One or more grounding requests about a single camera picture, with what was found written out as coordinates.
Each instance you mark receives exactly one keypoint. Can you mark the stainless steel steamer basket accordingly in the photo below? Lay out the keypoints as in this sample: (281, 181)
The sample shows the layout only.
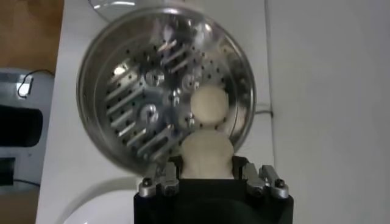
(128, 91)

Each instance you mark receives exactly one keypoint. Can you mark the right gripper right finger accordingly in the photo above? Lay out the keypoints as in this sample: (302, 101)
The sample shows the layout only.
(262, 182)

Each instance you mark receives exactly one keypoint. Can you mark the round glass pot lid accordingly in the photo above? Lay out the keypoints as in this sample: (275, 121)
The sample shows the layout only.
(115, 3)

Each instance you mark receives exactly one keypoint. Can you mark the large white round plate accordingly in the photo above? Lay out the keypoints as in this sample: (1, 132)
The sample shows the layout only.
(106, 210)

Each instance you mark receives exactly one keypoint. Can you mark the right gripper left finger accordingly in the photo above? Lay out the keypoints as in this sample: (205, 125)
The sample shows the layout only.
(161, 185)

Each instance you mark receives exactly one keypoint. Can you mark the white steamed baozi bun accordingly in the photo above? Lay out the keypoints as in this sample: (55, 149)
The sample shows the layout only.
(209, 103)
(207, 155)

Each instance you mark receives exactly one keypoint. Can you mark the grey robot torso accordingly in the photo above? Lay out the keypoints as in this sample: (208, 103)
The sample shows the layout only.
(24, 128)

